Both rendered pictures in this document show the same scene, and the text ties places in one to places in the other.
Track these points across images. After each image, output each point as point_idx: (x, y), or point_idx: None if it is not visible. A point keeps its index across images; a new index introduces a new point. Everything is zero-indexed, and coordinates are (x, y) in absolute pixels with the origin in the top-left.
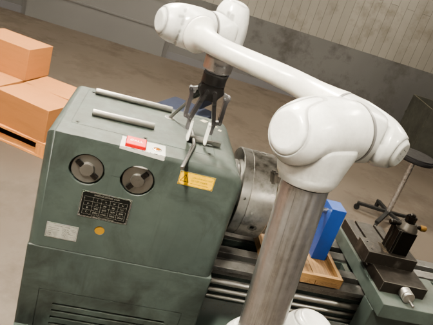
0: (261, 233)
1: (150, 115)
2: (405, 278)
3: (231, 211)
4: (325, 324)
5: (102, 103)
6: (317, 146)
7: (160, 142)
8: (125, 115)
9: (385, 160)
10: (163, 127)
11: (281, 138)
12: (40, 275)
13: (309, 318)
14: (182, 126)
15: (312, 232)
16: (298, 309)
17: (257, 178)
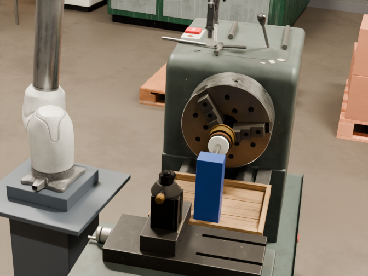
0: (236, 189)
1: (264, 41)
2: (125, 236)
3: (166, 90)
4: (45, 113)
5: (266, 30)
6: None
7: (205, 38)
8: (249, 34)
9: None
10: (240, 42)
11: None
12: None
13: (52, 108)
14: (253, 49)
15: (35, 13)
16: (64, 111)
17: (200, 85)
